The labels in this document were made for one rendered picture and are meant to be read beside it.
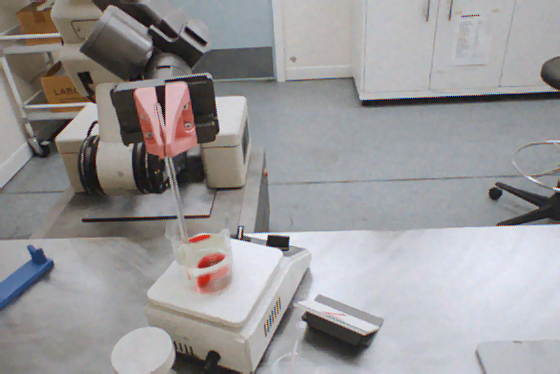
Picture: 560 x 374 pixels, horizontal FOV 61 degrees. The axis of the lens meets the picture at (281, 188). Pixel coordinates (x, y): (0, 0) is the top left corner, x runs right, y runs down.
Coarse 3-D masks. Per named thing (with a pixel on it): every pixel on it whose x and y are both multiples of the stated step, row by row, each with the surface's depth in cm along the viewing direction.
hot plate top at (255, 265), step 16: (240, 240) 58; (240, 256) 56; (256, 256) 56; (272, 256) 55; (176, 272) 54; (240, 272) 53; (256, 272) 53; (272, 272) 53; (160, 288) 52; (176, 288) 52; (240, 288) 51; (256, 288) 51; (160, 304) 51; (176, 304) 50; (192, 304) 50; (208, 304) 50; (224, 304) 50; (240, 304) 49; (256, 304) 50; (224, 320) 48; (240, 320) 48
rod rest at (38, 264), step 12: (36, 252) 68; (24, 264) 69; (36, 264) 69; (48, 264) 69; (12, 276) 67; (24, 276) 67; (36, 276) 67; (0, 288) 65; (12, 288) 65; (24, 288) 66; (0, 300) 63
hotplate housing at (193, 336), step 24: (288, 264) 57; (288, 288) 58; (168, 312) 51; (264, 312) 51; (192, 336) 51; (216, 336) 49; (240, 336) 48; (264, 336) 52; (216, 360) 50; (240, 360) 50
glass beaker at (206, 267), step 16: (192, 208) 51; (208, 208) 51; (176, 224) 50; (192, 224) 52; (208, 224) 52; (224, 224) 51; (176, 240) 50; (208, 240) 46; (224, 240) 48; (176, 256) 48; (192, 256) 47; (208, 256) 47; (224, 256) 49; (192, 272) 48; (208, 272) 48; (224, 272) 50; (192, 288) 50; (208, 288) 50; (224, 288) 51
